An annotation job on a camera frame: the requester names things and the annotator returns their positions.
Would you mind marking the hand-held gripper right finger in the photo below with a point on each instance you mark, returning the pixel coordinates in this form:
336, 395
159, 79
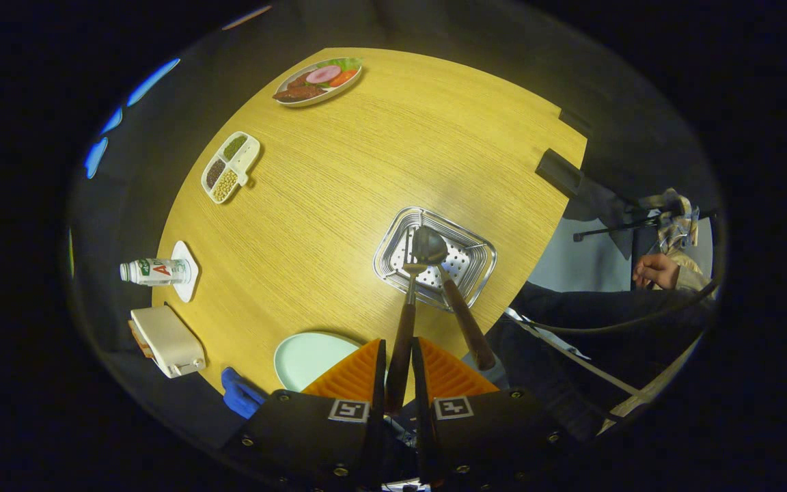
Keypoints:
489, 437

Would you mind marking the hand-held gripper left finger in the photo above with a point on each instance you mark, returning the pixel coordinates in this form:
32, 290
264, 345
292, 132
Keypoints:
311, 437

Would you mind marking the pale green plate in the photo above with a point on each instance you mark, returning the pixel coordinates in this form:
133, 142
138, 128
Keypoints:
305, 359

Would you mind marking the blue towel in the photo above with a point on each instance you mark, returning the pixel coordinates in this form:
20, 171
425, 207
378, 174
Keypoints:
240, 400

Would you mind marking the white toaster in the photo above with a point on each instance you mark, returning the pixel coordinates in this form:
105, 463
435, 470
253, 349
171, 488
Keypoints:
168, 338

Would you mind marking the brown toast slice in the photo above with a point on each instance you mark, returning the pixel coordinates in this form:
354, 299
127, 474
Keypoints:
139, 340

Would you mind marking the white coaster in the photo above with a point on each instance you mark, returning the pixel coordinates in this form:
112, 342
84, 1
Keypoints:
185, 253

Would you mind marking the plastic bottle with white label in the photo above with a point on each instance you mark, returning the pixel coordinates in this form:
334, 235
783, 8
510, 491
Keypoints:
158, 272

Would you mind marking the black tripod stand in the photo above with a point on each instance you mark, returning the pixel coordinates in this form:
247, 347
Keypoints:
612, 229

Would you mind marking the black table clamp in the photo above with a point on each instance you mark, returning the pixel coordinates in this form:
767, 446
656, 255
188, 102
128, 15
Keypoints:
574, 122
559, 173

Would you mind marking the white divided dish with beans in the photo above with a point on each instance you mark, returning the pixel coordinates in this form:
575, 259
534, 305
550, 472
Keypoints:
246, 160

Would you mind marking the white plate of toy food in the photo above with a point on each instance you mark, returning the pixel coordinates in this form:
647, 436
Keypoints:
318, 96

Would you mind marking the brown toy meat piece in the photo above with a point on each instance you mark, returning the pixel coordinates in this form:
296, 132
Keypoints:
298, 92

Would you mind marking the red toy tomato slice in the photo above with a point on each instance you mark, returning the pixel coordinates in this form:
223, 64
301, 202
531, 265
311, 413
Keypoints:
343, 77

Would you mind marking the pink toy ham slice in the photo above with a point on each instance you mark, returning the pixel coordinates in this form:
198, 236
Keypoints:
323, 74

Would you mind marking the green toy lettuce leaf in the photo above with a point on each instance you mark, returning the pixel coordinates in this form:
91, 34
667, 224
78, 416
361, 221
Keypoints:
346, 63

